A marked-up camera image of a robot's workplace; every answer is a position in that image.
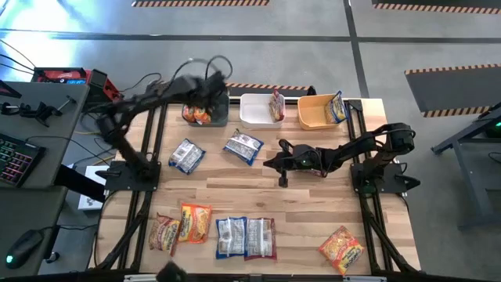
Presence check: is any grey metal stand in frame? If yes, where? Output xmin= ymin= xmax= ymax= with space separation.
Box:
xmin=430 ymin=102 xmax=501 ymax=230

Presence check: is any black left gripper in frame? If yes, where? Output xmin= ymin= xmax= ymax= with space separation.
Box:
xmin=182 ymin=71 xmax=231 ymax=115

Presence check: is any dark grey desk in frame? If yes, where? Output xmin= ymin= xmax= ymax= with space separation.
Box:
xmin=0 ymin=81 xmax=91 ymax=190
xmin=0 ymin=186 xmax=68 ymax=277

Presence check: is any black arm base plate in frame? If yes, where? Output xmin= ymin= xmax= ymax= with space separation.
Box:
xmin=350 ymin=162 xmax=422 ymax=195
xmin=96 ymin=159 xmax=162 ymax=193

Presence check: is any dark teal plastic bin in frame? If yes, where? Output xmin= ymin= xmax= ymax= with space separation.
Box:
xmin=181 ymin=92 xmax=231 ymax=128

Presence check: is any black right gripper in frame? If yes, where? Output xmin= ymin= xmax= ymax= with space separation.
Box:
xmin=262 ymin=138 xmax=328 ymax=188

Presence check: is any backlit black keyboard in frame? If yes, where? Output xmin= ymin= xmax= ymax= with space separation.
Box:
xmin=0 ymin=132 xmax=46 ymax=188

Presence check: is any black angled stand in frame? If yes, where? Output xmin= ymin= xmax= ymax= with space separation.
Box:
xmin=0 ymin=79 xmax=23 ymax=99

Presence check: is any red black battery charger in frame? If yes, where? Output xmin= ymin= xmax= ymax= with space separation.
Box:
xmin=82 ymin=68 xmax=124 ymax=114

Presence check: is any black charger cable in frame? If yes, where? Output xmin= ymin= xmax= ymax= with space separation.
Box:
xmin=118 ymin=72 xmax=163 ymax=94

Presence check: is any orange ramen noodle pack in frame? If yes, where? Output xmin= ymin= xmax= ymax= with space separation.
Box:
xmin=194 ymin=106 xmax=213 ymax=126
xmin=178 ymin=202 xmax=214 ymax=244
xmin=182 ymin=104 xmax=198 ymax=125
xmin=318 ymin=225 xmax=365 ymax=276

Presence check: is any black clamp mount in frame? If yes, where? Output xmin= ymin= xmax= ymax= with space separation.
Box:
xmin=0 ymin=100 xmax=63 ymax=128

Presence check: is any orange plastic bin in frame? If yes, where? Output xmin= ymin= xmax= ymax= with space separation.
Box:
xmin=296 ymin=93 xmax=348 ymax=132

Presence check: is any white plastic bin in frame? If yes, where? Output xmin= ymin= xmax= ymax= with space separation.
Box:
xmin=239 ymin=92 xmax=286 ymax=130

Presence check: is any blue ramen noodle pack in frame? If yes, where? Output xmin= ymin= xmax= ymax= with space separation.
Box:
xmin=168 ymin=138 xmax=207 ymax=175
xmin=323 ymin=90 xmax=348 ymax=125
xmin=222 ymin=128 xmax=265 ymax=167
xmin=214 ymin=216 xmax=248 ymax=260

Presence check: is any small black hand tool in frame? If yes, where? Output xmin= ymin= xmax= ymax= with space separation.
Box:
xmin=57 ymin=95 xmax=78 ymax=114

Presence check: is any white cardboard box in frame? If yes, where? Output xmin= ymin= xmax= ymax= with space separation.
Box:
xmin=77 ymin=164 xmax=110 ymax=212

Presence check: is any black flat bar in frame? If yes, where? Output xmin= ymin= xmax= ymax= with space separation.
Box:
xmin=53 ymin=164 xmax=107 ymax=204

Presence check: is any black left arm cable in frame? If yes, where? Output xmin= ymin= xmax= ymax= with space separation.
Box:
xmin=170 ymin=53 xmax=235 ymax=85

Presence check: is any black computer mouse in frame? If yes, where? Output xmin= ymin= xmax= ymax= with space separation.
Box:
xmin=5 ymin=229 xmax=45 ymax=270

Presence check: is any red tool case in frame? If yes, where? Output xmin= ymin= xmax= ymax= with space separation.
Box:
xmin=31 ymin=66 xmax=93 ymax=85

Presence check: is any black hazard-striped floor mat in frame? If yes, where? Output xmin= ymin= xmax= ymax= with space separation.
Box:
xmin=131 ymin=0 xmax=271 ymax=8
xmin=225 ymin=81 xmax=317 ymax=97
xmin=404 ymin=63 xmax=501 ymax=118

